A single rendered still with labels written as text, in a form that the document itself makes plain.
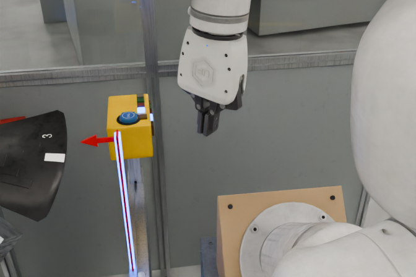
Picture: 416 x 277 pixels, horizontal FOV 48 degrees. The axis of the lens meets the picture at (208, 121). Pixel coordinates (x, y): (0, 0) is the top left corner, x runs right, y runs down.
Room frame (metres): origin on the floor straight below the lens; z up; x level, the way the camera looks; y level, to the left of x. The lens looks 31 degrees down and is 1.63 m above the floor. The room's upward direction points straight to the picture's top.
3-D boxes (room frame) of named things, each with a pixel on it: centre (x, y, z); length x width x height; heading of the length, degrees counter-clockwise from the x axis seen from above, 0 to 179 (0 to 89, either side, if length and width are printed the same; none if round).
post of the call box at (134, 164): (0.98, 0.19, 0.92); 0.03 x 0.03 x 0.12; 9
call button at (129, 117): (0.93, 0.18, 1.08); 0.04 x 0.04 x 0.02
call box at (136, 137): (0.98, 0.19, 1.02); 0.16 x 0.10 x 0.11; 9
